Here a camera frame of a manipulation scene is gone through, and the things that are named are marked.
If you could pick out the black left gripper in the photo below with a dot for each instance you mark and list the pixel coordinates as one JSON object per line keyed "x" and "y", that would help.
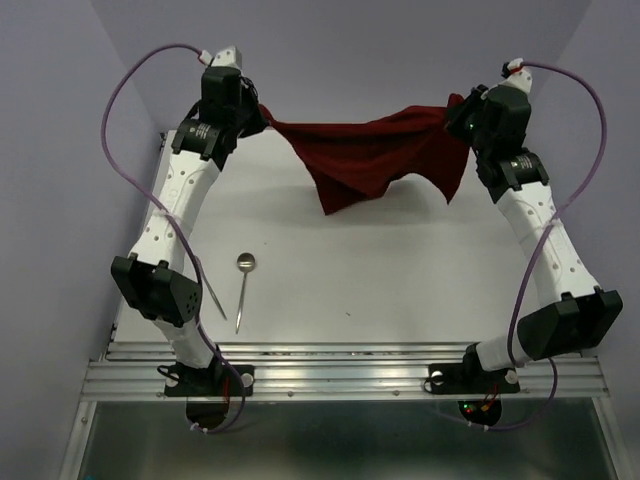
{"x": 258, "y": 121}

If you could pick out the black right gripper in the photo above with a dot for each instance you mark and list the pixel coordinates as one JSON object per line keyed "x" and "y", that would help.
{"x": 456, "y": 119}

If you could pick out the dark red cloth napkin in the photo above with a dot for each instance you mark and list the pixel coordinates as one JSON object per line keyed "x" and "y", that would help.
{"x": 356, "y": 162}

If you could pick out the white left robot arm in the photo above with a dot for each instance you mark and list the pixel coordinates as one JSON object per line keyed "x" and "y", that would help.
{"x": 161, "y": 277}

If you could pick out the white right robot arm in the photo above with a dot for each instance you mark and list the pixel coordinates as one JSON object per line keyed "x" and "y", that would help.
{"x": 560, "y": 307}

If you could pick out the silver metal spoon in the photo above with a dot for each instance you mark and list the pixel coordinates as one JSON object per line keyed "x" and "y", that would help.
{"x": 246, "y": 263}

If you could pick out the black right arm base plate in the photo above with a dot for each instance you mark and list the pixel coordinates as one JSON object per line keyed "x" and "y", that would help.
{"x": 455, "y": 379}

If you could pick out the aluminium front frame rail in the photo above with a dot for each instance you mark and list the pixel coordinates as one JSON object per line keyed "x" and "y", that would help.
{"x": 327, "y": 371}

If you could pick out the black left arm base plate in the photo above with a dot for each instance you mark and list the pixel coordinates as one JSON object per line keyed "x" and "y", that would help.
{"x": 216, "y": 381}

